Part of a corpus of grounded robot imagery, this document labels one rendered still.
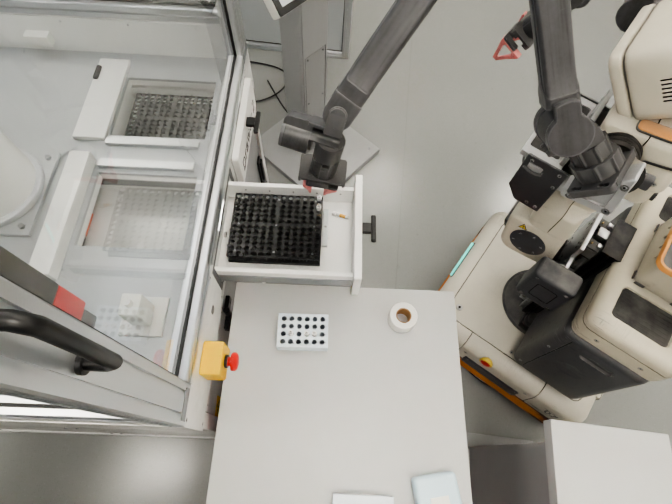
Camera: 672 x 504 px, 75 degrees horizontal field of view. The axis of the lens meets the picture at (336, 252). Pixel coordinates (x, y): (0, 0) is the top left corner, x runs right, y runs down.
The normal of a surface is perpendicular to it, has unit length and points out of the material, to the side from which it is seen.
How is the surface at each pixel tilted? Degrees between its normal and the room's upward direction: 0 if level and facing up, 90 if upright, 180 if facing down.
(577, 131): 58
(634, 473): 0
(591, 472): 0
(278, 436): 0
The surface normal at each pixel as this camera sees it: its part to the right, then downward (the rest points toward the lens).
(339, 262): 0.04, -0.43
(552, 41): -0.18, 0.55
